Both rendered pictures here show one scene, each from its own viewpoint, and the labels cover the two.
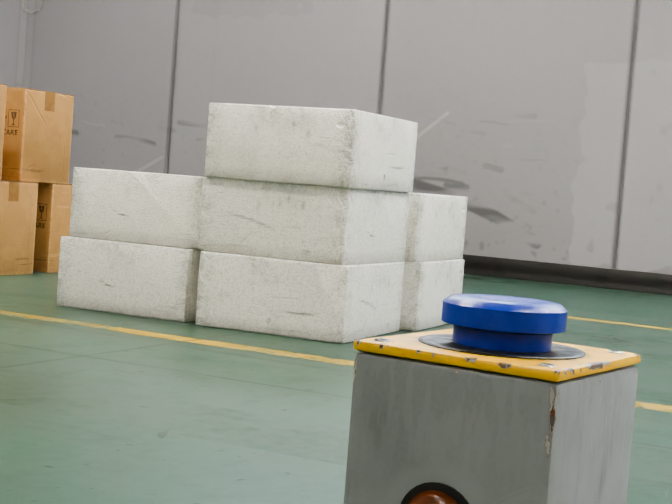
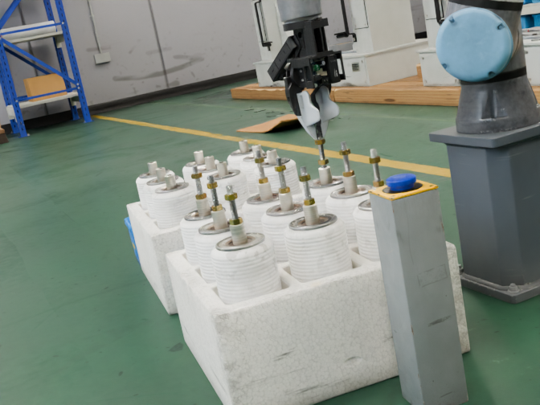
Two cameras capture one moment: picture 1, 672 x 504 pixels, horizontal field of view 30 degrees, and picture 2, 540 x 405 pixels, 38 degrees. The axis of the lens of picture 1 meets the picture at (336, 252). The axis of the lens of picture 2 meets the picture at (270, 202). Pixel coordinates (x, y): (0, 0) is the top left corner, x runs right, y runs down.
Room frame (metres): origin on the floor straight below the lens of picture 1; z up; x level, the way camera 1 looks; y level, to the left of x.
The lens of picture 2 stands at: (1.27, 0.48, 0.56)
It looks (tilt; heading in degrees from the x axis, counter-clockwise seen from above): 13 degrees down; 222
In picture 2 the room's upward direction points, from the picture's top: 11 degrees counter-clockwise
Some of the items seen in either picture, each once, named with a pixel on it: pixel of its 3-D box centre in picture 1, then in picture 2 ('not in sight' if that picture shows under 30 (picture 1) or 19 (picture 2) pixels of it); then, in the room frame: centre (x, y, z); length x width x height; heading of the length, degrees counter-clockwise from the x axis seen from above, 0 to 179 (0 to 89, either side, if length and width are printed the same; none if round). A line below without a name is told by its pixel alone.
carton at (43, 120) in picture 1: (13, 135); not in sight; (4.21, 1.11, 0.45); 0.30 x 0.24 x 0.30; 62
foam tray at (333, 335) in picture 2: not in sight; (304, 298); (0.31, -0.34, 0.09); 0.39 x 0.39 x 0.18; 57
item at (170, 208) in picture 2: not in sight; (181, 227); (0.17, -0.77, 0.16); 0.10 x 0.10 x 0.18
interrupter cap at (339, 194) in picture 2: not in sight; (351, 192); (0.21, -0.28, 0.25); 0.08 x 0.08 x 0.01
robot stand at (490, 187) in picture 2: not in sight; (508, 202); (-0.06, -0.12, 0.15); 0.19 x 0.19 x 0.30; 64
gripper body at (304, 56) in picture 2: not in sight; (310, 54); (0.15, -0.35, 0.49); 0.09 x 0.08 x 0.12; 71
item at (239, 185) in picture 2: not in sight; (231, 214); (0.08, -0.71, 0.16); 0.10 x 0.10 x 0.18
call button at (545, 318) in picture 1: (502, 330); (401, 184); (0.40, -0.06, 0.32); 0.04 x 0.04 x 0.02
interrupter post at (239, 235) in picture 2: not in sight; (239, 234); (0.47, -0.30, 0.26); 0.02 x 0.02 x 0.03
